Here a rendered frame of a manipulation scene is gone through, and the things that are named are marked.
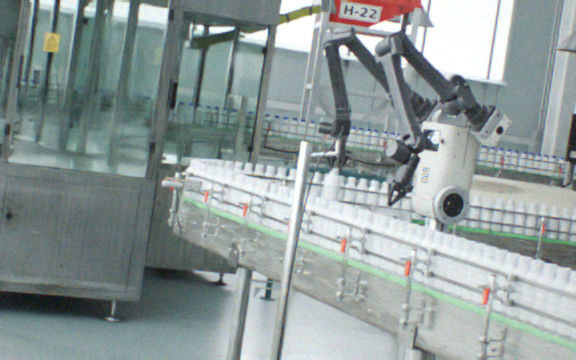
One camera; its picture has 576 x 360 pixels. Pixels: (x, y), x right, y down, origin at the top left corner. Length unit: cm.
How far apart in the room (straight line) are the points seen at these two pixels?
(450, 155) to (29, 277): 361
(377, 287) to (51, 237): 414
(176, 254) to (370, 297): 618
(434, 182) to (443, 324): 145
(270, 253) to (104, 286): 331
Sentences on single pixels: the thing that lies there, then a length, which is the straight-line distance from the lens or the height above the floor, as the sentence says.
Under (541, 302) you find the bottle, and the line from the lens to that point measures 362.
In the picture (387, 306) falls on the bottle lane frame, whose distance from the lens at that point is 428.
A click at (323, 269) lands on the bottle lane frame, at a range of 472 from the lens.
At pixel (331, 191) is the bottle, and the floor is 115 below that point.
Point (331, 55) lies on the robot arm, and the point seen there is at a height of 170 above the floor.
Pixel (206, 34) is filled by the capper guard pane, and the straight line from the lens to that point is 1044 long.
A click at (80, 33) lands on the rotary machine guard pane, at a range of 820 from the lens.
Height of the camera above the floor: 148
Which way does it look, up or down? 3 degrees down
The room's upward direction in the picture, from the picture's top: 8 degrees clockwise
